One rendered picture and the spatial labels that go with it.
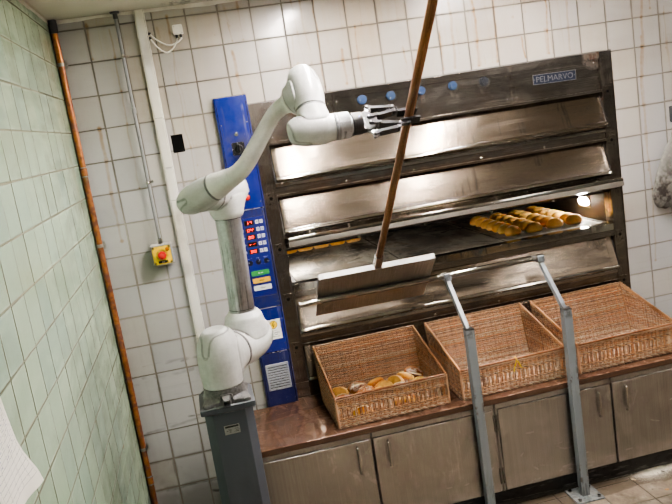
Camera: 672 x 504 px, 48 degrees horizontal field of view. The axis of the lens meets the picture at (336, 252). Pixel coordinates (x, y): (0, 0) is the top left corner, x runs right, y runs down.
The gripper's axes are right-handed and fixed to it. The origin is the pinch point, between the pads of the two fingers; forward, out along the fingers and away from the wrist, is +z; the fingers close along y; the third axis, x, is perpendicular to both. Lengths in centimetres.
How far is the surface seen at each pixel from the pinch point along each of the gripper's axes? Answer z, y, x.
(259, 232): -45, -42, -123
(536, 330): 87, 26, -155
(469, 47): 76, -100, -75
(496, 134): 85, -65, -104
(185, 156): -74, -77, -99
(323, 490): -40, 79, -158
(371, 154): 17, -65, -105
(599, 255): 137, -8, -151
